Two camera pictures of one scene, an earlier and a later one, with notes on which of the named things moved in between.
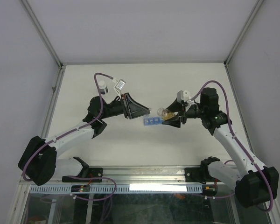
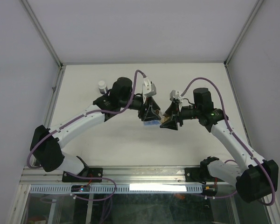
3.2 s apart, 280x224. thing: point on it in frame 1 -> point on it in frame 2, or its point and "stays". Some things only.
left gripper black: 132,109 -> 150,106
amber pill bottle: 164,114 stays
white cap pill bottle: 103,88 stays
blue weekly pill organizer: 152,121 stays
